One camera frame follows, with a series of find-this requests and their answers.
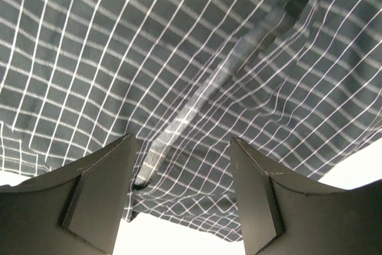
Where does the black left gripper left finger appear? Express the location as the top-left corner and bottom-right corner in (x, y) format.
(1, 134), (137, 254)

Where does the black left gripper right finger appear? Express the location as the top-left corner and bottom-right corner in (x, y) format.
(229, 137), (381, 255)

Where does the dark checkered pillowcase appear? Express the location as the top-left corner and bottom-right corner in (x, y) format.
(1, 0), (381, 242)

